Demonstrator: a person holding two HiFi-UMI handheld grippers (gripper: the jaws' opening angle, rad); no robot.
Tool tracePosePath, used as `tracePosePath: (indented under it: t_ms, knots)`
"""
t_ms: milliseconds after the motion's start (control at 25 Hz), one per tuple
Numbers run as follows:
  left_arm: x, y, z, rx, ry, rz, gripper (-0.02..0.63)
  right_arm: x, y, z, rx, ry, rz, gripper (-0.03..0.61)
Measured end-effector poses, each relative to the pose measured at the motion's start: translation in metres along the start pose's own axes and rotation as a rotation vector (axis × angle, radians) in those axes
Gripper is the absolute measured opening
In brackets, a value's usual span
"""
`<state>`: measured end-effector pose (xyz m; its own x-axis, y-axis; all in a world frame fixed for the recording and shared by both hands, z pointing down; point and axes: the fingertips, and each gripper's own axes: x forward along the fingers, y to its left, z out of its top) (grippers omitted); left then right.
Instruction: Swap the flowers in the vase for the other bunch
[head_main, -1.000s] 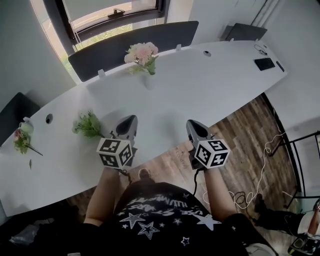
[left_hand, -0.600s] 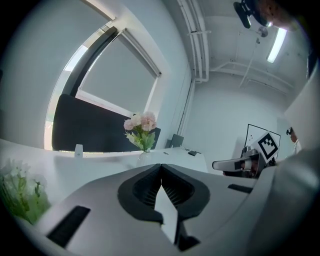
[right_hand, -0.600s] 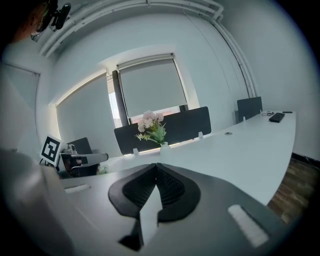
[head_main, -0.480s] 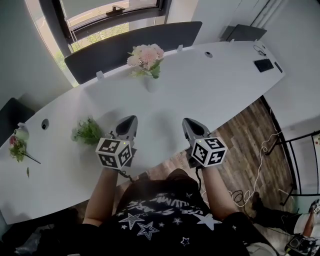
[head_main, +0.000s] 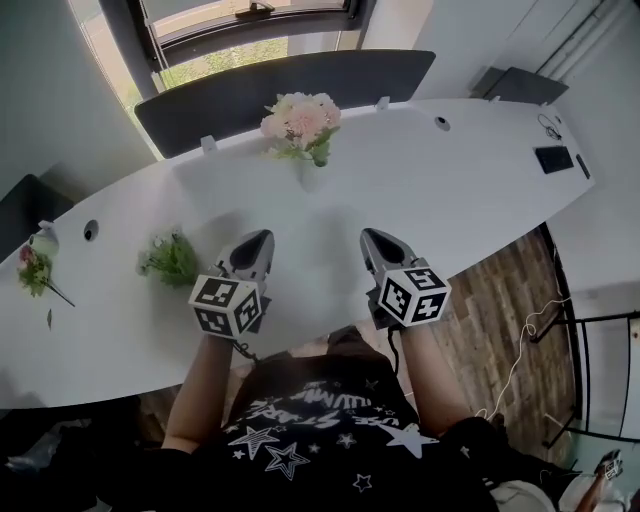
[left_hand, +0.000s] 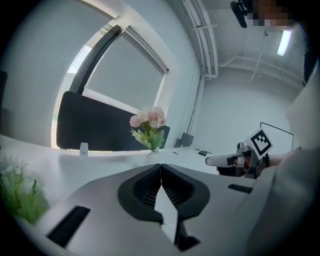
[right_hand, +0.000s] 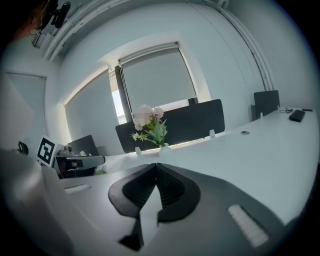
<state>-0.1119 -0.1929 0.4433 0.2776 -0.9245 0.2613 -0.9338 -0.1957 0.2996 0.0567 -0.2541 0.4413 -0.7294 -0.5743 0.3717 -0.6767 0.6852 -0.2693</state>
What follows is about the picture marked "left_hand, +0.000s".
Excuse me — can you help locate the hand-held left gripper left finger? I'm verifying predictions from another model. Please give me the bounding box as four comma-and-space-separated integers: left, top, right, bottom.
14, 163, 181, 256

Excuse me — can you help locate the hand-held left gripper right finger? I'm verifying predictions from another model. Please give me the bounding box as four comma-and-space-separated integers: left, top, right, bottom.
161, 163, 258, 256

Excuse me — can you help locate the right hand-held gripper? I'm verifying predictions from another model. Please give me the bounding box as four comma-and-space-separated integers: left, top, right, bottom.
205, 127, 274, 180

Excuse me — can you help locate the white vase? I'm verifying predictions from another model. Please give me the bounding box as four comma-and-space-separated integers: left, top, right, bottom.
144, 149, 163, 166

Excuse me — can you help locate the pink flower bouquet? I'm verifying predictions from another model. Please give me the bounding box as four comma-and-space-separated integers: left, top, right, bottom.
129, 106, 168, 153

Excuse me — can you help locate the white-green flower bouquet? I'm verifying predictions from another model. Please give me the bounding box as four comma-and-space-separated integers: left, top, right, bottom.
0, 153, 50, 226

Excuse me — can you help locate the person's right forearm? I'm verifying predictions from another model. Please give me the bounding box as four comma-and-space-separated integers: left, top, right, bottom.
268, 147, 302, 167

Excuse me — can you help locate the dark desk divider panel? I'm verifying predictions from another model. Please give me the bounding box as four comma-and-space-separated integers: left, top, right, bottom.
56, 91, 171, 152
174, 132, 195, 148

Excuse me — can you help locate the white ceiling pipe bundle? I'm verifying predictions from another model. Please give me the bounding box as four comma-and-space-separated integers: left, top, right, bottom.
182, 0, 218, 80

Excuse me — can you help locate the grey roller blind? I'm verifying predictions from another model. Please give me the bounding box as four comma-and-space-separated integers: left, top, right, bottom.
86, 26, 170, 116

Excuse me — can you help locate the person's black star t-shirt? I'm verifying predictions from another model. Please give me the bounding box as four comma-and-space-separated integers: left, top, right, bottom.
301, 47, 320, 87

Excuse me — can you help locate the ceiling strip light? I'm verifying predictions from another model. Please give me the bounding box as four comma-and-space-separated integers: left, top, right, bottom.
276, 28, 293, 57

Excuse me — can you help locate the person's head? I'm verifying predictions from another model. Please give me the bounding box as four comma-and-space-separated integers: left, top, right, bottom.
251, 0, 295, 28

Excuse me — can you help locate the dark framed window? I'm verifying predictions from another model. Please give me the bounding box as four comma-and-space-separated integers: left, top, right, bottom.
51, 24, 171, 151

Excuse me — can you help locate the white divider bracket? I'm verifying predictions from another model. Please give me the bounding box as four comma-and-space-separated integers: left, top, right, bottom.
79, 141, 90, 157

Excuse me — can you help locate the black head camera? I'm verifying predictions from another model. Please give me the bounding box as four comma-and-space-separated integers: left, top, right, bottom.
229, 0, 251, 28

